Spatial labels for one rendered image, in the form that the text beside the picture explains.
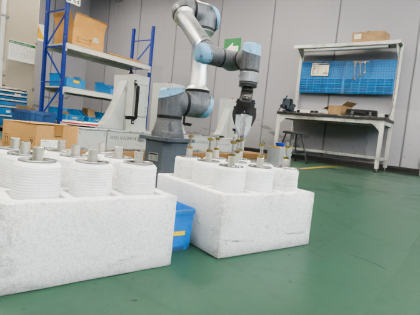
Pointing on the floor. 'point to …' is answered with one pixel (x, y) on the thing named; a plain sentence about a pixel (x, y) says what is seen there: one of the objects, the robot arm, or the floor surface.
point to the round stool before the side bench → (295, 142)
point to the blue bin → (182, 226)
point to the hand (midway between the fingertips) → (242, 135)
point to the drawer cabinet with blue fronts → (10, 102)
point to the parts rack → (65, 49)
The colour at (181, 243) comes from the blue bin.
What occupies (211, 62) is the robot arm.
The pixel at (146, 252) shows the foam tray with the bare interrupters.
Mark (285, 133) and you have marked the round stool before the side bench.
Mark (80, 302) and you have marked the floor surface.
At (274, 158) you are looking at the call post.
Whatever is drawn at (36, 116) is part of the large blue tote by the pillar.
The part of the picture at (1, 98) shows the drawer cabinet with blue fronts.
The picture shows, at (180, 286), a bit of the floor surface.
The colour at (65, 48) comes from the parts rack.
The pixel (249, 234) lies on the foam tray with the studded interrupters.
